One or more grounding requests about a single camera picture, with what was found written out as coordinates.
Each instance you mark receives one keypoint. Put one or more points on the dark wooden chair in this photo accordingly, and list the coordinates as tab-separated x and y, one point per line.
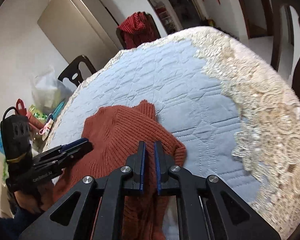
73	73
292	11
150	30

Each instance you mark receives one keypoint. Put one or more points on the white plastic bag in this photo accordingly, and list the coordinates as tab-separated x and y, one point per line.
47	91

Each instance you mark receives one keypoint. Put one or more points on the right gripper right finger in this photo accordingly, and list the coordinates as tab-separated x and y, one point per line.
163	162

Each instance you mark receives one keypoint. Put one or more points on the beige refrigerator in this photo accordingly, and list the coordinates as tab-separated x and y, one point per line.
83	27

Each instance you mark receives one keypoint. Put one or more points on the red gift bag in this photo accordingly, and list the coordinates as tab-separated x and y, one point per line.
21	109

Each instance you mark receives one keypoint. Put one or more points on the person's left hand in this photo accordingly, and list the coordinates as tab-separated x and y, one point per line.
29	202

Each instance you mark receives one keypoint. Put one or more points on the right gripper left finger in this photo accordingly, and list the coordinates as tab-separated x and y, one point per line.
136	161

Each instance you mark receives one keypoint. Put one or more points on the teal patterned packet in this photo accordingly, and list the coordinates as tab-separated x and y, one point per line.
57	111

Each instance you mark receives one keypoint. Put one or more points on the light blue quilted lace tablecloth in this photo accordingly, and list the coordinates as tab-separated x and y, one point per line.
235	115

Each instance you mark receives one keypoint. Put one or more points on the dark wooden chair left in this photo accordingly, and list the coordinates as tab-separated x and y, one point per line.
73	73

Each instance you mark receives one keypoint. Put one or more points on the green floral gift bag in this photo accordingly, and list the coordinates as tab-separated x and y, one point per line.
38	114

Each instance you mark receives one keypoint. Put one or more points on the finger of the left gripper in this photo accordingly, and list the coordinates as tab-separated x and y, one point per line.
81	146
58	164

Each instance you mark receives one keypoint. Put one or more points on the dark wooden chair far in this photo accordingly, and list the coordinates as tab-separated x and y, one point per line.
150	30

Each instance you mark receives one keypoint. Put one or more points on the rust red knit sweater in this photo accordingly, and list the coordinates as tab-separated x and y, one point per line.
115	133

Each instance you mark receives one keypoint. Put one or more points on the box with pink ribbon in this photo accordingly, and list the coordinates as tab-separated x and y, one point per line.
44	132

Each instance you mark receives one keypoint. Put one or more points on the dark wooden chair right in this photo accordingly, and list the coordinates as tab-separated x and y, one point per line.
292	11

